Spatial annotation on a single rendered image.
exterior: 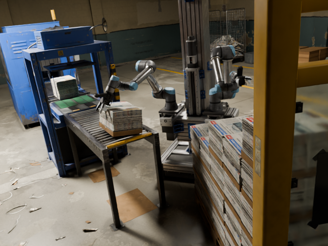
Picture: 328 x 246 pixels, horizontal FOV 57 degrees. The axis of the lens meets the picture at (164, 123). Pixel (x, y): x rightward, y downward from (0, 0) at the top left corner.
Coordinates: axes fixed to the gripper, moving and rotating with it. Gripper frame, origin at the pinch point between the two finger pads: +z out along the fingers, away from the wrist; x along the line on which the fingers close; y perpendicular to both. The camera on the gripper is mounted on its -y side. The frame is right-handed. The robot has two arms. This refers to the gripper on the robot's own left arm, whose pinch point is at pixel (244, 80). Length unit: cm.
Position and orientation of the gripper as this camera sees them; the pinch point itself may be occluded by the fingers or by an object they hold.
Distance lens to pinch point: 259.2
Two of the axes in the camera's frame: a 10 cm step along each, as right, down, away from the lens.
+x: -9.7, 2.4, 0.2
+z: 0.7, 3.4, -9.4
